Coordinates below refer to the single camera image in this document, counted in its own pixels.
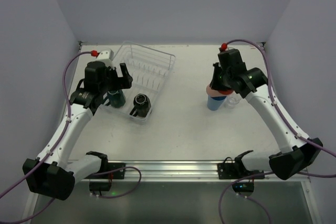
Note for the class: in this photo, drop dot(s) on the black mug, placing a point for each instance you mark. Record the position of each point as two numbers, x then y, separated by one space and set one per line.
142 106

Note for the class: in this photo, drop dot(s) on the aluminium mounting rail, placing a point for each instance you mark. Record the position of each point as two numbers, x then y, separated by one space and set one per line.
180 171

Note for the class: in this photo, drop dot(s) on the clear plastic dish rack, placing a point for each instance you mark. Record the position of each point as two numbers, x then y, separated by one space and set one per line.
149 68

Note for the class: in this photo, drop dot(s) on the dark green mug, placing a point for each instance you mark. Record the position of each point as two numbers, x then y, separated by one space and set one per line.
116 98

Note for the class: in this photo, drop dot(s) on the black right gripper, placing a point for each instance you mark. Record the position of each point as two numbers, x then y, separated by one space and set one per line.
219 80

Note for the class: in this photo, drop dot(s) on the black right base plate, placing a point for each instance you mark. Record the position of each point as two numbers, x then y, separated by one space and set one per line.
227 170

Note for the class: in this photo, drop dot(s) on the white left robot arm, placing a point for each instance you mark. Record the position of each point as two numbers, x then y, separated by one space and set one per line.
50 174

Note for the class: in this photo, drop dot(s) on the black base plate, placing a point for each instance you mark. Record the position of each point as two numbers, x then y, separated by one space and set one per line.
227 170
116 171

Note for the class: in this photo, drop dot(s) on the clear glass cup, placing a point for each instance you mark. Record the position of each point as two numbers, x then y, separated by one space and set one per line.
232 101

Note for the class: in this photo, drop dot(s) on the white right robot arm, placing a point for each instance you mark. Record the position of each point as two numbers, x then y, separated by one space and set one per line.
296 149

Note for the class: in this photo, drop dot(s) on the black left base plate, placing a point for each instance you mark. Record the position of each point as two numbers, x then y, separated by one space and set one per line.
116 171

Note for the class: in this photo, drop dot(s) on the pink plastic cup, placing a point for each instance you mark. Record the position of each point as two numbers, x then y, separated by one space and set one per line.
215 93

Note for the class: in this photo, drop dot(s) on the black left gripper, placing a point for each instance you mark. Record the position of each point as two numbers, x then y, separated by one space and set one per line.
118 80

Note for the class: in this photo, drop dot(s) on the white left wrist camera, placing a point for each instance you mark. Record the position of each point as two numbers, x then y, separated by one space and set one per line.
106 56

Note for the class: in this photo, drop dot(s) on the blue plastic cup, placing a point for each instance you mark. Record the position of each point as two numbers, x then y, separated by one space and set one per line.
213 103

